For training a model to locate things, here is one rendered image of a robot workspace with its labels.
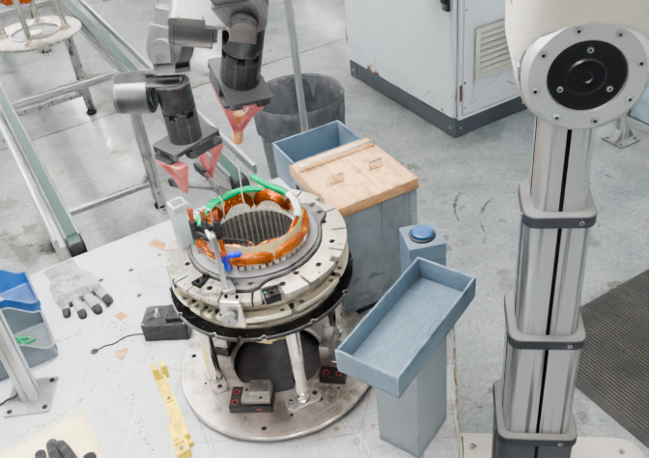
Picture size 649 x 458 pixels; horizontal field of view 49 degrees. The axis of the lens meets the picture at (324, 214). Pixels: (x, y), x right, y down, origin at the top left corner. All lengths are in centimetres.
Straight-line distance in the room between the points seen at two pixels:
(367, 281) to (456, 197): 177
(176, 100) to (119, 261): 71
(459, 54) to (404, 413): 246
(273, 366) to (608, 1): 92
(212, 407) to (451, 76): 244
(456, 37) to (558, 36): 251
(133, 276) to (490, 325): 135
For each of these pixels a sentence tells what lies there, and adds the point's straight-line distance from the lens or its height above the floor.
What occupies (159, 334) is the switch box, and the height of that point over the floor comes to 80.
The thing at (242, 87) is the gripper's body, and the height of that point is 141.
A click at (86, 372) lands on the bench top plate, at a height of 78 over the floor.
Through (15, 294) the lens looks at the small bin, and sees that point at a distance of 185.
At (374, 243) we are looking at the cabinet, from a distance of 146.
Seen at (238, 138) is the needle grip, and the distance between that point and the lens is 113.
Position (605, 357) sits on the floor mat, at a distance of 257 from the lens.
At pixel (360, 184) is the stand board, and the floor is 107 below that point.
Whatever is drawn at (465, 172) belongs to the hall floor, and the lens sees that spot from 341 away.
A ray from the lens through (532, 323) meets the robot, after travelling 129.
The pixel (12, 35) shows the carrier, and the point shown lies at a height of 80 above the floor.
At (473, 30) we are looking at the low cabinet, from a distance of 348.
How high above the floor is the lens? 185
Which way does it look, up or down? 36 degrees down
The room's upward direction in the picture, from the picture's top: 7 degrees counter-clockwise
